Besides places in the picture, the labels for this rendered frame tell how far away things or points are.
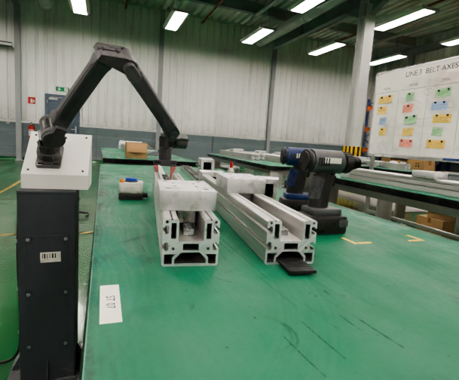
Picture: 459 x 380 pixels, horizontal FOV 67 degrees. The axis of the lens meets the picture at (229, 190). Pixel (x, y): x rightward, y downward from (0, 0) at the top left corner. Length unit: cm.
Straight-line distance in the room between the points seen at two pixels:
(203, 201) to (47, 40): 1215
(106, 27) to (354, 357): 1256
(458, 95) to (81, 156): 339
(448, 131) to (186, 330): 370
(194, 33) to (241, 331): 1284
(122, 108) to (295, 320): 1203
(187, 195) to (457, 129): 345
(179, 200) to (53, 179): 86
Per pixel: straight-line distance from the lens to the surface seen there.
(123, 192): 124
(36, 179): 148
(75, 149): 155
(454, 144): 392
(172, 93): 1259
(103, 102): 1234
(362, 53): 955
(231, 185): 94
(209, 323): 46
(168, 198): 67
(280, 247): 67
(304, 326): 48
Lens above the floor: 100
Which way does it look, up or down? 8 degrees down
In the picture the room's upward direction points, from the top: 4 degrees clockwise
